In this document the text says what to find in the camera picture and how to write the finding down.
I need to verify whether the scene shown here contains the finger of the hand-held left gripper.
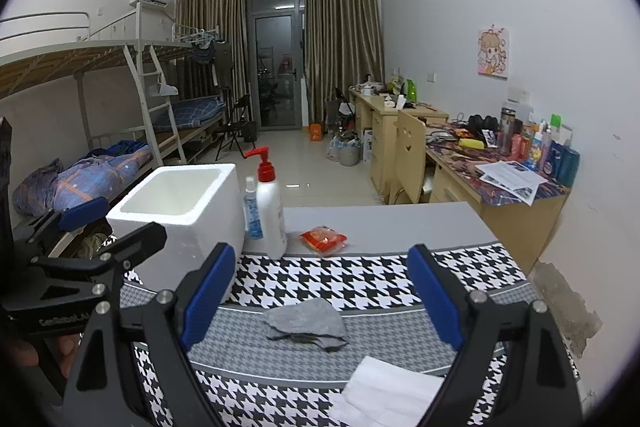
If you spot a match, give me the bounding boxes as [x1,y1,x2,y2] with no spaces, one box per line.
[100,222,168,273]
[30,196,113,248]

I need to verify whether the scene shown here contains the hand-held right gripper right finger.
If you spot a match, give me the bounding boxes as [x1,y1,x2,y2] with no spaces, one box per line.
[406,243,585,427]

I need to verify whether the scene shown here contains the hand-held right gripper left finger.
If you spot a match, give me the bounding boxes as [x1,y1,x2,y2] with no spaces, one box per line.
[62,242,237,427]

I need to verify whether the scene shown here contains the white foam box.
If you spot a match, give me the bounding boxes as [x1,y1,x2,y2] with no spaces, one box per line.
[106,163,246,303]

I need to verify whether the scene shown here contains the person's left hand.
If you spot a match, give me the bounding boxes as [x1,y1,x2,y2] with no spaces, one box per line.
[0,332,83,373]

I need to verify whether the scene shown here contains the olive cloth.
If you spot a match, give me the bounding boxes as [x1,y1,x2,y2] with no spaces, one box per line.
[75,232,111,260]

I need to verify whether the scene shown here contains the blue patterned quilt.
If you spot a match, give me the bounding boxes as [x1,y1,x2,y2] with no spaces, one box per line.
[12,149,153,215]

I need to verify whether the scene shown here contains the houndstooth table cloth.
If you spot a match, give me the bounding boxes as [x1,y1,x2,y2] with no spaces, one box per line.
[120,242,583,427]

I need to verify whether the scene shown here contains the clear spray bottle blue label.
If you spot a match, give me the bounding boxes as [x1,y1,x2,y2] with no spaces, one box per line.
[243,177,264,240]

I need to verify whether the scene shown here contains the grey cloth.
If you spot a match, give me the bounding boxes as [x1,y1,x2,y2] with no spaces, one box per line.
[262,298,349,353]

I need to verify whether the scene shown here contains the white pump bottle red pump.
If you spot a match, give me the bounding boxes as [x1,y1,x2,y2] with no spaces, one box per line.
[245,148,288,260]

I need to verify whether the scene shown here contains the white tissue paper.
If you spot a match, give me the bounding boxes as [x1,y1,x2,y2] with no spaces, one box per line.
[330,355,446,425]

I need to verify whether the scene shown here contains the wooden desk with patterned mat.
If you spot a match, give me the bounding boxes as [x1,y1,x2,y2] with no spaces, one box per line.
[425,122,571,260]

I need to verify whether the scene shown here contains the red snack packet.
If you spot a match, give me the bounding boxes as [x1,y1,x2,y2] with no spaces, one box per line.
[300,225,348,255]

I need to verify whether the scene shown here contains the blue plaid mattress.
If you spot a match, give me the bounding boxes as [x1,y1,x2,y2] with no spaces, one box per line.
[152,97,227,132]

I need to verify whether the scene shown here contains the printed paper sheets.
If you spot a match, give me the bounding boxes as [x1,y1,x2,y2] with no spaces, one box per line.
[475,159,548,206]

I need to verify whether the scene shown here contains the wooden chair with smiley cutout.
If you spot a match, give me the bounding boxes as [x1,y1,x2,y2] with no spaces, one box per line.
[387,109,428,205]

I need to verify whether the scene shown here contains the plain wooden desk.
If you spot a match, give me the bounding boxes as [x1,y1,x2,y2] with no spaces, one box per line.
[348,88,450,198]

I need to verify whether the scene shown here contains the black folding chair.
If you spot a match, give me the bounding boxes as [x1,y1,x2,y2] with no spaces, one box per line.
[325,86,358,132]
[215,94,258,162]

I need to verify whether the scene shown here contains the white plastic bag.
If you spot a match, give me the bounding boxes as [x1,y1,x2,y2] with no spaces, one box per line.
[327,134,363,168]

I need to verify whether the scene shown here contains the black headphones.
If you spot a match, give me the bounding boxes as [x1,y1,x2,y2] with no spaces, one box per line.
[467,114,501,138]

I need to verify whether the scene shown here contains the row of toiletry bottles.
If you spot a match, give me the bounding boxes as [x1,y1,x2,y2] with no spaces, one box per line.
[497,107,581,188]

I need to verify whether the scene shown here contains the dark hanging jacket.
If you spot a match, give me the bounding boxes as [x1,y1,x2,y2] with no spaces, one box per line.
[215,42,233,88]

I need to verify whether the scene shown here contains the hanging blue clothes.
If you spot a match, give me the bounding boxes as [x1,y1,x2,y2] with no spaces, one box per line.
[189,38,221,65]

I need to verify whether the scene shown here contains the glass balcony door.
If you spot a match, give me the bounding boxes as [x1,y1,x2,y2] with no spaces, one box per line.
[247,0,307,130]

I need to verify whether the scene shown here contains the brown curtain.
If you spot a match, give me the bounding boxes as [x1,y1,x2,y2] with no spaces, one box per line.
[175,0,251,128]
[305,0,386,128]

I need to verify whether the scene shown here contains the pink cartoon wall poster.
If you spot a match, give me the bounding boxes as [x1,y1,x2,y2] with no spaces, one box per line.
[476,26,511,78]

